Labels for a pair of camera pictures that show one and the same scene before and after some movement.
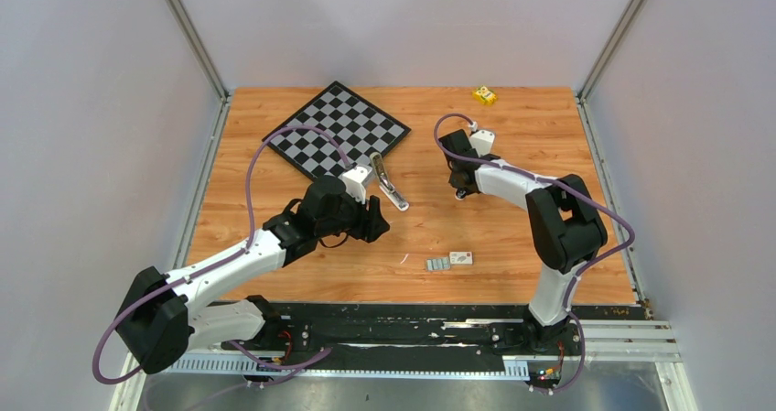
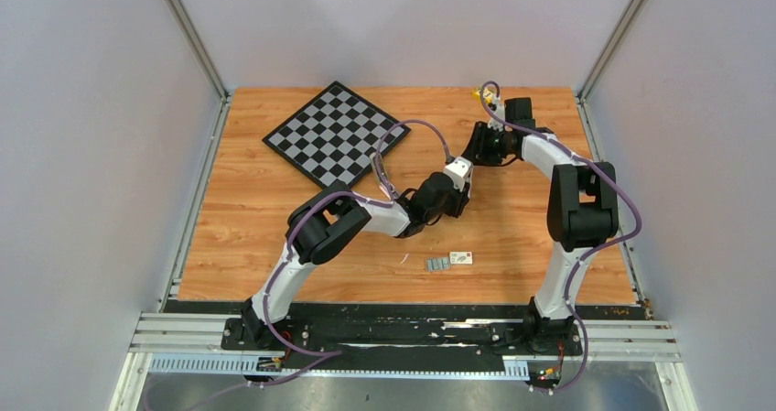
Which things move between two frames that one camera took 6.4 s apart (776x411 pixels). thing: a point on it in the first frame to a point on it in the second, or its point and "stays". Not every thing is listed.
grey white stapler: (385, 185) stays
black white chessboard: (357, 126) stays
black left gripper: (371, 223) to (460, 199)
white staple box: (461, 257) stays
